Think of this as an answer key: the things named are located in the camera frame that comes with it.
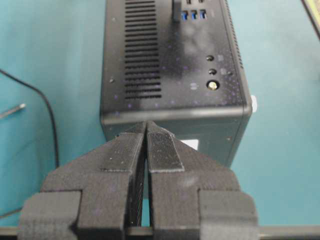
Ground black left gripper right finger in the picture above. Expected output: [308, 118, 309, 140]
[145, 121, 259, 240]

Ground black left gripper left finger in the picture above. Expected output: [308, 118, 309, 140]
[18, 122, 147, 240]

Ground black mini PC box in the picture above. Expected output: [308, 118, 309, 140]
[100, 0, 253, 167]

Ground black USB cable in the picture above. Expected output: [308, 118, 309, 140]
[0, 0, 183, 220]

